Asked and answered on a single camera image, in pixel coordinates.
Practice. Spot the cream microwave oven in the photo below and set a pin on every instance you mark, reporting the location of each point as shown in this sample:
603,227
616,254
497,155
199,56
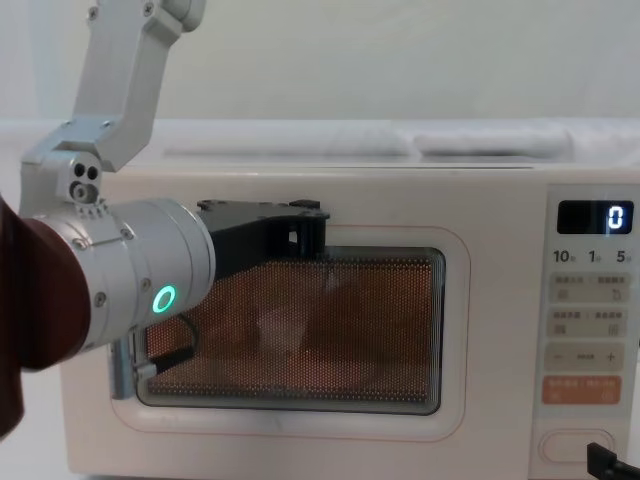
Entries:
490,210

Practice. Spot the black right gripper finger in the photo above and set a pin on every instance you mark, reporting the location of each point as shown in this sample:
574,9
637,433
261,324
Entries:
602,465

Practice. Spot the white curtain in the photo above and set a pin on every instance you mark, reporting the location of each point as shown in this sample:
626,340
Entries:
400,60

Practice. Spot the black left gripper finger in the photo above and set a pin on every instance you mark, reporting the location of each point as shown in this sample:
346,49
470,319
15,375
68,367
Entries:
312,237
305,203

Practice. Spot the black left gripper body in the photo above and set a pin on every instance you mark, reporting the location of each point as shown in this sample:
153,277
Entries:
250,230

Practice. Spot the oven control panel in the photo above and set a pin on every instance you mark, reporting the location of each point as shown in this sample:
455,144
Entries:
585,350

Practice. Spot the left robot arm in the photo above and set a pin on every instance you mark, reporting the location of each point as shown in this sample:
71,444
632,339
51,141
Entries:
135,250

